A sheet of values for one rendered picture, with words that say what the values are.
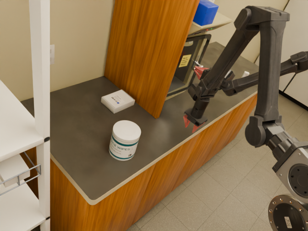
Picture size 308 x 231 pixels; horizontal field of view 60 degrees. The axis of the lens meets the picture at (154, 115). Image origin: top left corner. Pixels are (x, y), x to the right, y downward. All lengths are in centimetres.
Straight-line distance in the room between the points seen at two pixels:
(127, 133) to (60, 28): 65
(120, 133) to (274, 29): 73
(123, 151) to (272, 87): 69
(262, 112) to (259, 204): 195
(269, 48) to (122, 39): 92
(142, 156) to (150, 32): 63
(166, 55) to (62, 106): 62
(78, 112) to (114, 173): 44
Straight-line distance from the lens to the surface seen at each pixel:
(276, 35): 91
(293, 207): 116
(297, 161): 85
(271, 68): 90
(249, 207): 272
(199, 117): 127
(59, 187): 141
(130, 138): 120
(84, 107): 154
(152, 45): 144
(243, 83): 151
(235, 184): 280
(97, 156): 130
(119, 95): 161
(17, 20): 138
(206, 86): 115
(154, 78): 148
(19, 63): 148
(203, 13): 134
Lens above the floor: 194
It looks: 39 degrees down
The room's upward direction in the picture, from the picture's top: 18 degrees clockwise
